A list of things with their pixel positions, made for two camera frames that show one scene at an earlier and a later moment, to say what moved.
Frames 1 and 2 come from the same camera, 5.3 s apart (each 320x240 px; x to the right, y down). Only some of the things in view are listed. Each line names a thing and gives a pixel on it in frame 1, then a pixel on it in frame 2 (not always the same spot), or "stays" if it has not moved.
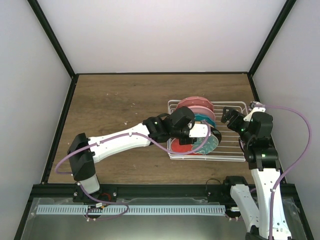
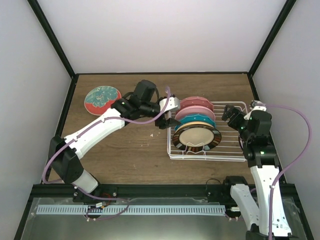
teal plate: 201,116 stays
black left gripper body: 176,132 -> 163,116
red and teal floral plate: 211,143 -> 98,100
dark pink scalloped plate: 192,101 stays
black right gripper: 232,112 stays
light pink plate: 198,109 stays
